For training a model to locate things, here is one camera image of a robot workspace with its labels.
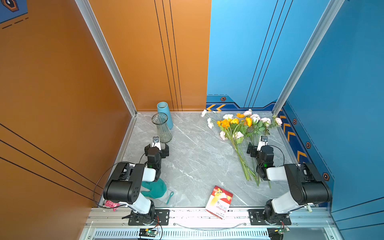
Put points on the orange flower bunch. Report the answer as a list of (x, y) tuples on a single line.
[(246, 127)]

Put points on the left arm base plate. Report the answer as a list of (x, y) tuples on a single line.
[(158, 216)]

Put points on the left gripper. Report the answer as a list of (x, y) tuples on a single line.
[(164, 150)]

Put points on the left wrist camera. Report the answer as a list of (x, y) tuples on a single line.
[(156, 142)]

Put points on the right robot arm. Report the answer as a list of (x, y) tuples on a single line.
[(306, 187)]

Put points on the pink peony flower stem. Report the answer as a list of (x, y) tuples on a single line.
[(248, 172)]

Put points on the cream white rose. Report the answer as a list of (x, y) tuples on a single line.
[(229, 117)]

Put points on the white ranunculus flower stem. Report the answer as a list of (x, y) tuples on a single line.
[(211, 118)]

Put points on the red and white box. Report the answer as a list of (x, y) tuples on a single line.
[(219, 202)]

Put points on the green rubber glove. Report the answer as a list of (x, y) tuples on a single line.
[(157, 190)]

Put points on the clear glass vase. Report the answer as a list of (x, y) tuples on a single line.
[(163, 131)]

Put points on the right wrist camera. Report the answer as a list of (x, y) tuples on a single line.
[(262, 142)]

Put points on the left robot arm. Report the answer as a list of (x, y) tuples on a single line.
[(136, 186)]

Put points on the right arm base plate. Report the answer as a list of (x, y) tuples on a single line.
[(260, 217)]

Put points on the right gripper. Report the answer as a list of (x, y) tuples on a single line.
[(251, 150)]

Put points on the pink snack packet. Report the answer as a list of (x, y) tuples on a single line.
[(111, 205)]

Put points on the green circuit board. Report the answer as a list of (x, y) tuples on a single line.
[(148, 234)]

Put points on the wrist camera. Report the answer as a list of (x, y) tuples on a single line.
[(156, 142), (262, 142)]

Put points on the teal cylindrical vase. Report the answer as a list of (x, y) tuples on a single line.
[(163, 108)]

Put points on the right circuit board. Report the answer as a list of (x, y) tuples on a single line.
[(277, 233)]

